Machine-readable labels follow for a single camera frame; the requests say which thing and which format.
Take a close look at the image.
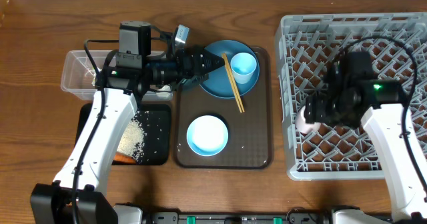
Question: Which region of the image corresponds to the light blue cup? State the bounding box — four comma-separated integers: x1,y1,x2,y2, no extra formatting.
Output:
230,53,258,84

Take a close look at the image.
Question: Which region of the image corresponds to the grey dishwasher rack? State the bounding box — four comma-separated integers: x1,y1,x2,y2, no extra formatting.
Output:
274,13,426,181

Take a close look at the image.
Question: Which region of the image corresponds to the pile of white rice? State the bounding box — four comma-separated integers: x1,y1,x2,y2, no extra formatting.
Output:
116,109,171,161

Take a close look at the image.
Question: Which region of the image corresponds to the dark brown serving tray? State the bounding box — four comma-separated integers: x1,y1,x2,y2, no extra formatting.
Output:
174,40,274,169

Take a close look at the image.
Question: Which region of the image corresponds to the light blue rice bowl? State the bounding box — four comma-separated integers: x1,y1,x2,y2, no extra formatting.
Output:
186,115,229,157

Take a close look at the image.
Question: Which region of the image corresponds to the orange carrot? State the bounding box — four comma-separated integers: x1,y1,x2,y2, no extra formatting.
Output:
113,152,137,165

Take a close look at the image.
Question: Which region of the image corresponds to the pink cup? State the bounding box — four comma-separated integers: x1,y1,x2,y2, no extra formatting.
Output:
295,107,321,134

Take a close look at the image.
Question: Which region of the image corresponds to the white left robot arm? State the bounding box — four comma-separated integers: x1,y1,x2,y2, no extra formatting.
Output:
30,21,224,223

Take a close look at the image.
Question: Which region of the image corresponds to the clear plastic bin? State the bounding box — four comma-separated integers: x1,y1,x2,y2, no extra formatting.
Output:
61,50,173,102

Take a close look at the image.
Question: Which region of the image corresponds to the dark blue plate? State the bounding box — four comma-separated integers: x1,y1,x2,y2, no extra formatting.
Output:
200,40,260,99

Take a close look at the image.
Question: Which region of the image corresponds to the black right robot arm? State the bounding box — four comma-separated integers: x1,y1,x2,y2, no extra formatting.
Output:
296,51,426,223

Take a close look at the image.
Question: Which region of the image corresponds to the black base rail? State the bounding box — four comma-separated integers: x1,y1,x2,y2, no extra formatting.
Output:
113,202,394,224

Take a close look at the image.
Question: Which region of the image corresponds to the black plastic tray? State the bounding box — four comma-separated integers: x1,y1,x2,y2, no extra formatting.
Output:
75,103,171,167

